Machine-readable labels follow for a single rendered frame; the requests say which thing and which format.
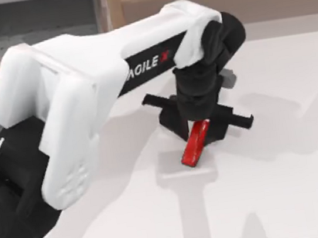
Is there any red stapler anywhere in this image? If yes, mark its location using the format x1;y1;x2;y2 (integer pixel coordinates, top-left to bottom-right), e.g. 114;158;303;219
175;118;216;169

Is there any pale grey rounded box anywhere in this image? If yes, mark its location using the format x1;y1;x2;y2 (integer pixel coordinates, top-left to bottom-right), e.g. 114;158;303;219
218;66;239;90

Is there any grey cabinet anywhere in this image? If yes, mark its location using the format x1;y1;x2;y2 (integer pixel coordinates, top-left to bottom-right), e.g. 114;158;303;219
0;0;114;62

